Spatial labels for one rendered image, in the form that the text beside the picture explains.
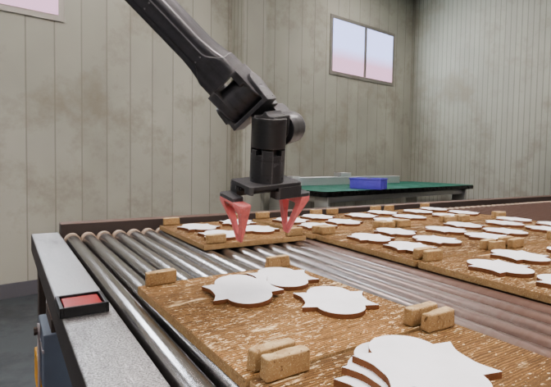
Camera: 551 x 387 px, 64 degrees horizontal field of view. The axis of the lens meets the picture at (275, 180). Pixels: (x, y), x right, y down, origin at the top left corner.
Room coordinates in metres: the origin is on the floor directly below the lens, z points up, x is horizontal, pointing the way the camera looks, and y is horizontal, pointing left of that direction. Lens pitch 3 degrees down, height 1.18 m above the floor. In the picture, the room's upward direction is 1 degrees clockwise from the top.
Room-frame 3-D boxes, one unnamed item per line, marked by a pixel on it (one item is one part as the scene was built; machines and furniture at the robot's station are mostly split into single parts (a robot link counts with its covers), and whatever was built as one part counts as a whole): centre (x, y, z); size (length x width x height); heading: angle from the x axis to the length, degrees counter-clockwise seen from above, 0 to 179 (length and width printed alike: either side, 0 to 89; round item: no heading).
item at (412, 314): (0.65, -0.22, 0.95); 0.06 x 0.02 x 0.03; 123
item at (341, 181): (5.34, -1.25, 0.51); 2.82 x 1.11 x 1.03; 129
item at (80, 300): (0.75, 0.33, 0.92); 0.06 x 0.06 x 0.01; 32
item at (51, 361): (0.92, 0.44, 0.77); 0.14 x 0.11 x 0.18; 32
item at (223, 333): (0.74, 0.00, 0.93); 0.41 x 0.35 x 0.02; 33
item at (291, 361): (0.49, -0.01, 0.95); 0.06 x 0.02 x 0.03; 123
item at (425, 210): (2.06, -0.78, 0.94); 0.41 x 0.35 x 0.04; 33
